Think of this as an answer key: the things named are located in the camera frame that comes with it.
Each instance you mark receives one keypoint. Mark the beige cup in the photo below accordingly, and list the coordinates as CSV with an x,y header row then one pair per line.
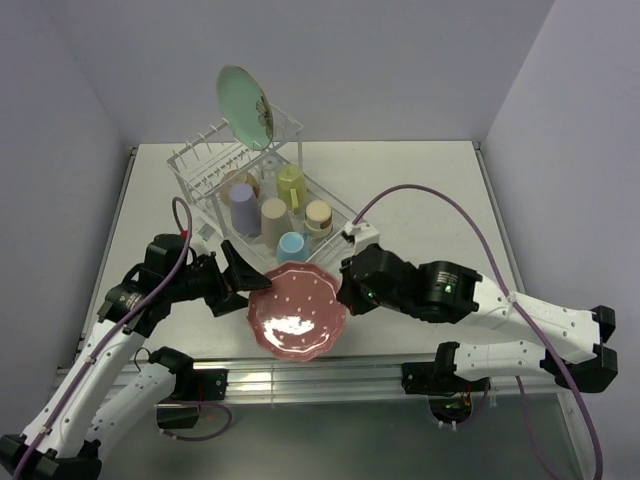
x,y
275,222

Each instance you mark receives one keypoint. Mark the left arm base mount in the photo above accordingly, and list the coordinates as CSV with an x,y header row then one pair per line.
x,y
200,382

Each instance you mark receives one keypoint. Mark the white wire dish rack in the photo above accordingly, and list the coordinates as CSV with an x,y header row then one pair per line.
x,y
199,166

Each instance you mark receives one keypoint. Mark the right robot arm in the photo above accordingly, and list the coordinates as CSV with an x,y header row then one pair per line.
x,y
564,345

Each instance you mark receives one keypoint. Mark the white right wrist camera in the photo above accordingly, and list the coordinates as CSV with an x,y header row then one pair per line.
x,y
360,235

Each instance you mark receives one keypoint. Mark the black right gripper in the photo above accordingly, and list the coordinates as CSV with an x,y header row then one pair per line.
x,y
347,292

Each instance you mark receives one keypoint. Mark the light blue mug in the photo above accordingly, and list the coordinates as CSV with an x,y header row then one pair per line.
x,y
292,246

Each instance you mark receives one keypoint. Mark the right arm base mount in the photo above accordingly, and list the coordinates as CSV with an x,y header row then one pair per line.
x,y
452,401

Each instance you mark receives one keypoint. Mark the lavender cup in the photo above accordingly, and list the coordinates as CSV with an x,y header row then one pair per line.
x,y
244,208

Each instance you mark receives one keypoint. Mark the pale yellow mug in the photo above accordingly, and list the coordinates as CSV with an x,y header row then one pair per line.
x,y
291,187

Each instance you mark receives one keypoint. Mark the clear faceted drinking glass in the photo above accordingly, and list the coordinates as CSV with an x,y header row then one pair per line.
x,y
269,170

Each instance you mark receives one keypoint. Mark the pink polka dot plate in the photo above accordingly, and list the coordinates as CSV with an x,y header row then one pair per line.
x,y
299,317

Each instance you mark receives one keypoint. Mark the small metal cup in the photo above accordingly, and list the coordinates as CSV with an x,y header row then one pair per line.
x,y
318,219

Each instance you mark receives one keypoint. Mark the mint green floral plate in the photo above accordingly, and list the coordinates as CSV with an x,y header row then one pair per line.
x,y
245,108

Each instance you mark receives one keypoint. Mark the beige floral ceramic bowl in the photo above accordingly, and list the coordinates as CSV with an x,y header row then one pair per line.
x,y
232,178

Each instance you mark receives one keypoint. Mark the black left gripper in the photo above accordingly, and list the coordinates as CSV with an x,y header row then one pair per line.
x,y
241,277

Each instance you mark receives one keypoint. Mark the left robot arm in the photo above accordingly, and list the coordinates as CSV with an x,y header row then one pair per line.
x,y
70,436

